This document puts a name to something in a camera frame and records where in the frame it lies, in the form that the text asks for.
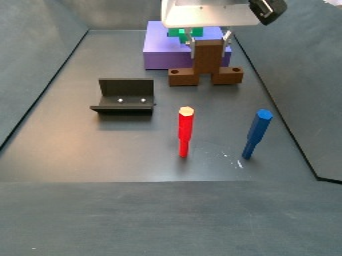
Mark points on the black angle bracket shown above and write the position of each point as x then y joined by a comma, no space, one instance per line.
126,96

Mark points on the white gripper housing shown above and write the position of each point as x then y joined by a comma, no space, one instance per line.
206,13

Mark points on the red hexagonal peg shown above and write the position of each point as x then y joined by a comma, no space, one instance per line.
186,120

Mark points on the blue hexagonal peg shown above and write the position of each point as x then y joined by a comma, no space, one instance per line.
262,119

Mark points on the purple board base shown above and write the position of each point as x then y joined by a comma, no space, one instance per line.
163,51

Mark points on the green U-shaped block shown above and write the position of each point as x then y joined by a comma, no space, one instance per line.
180,32

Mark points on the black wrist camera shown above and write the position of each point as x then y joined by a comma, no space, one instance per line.
268,10

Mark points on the brown T-shaped block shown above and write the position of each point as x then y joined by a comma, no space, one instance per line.
208,63

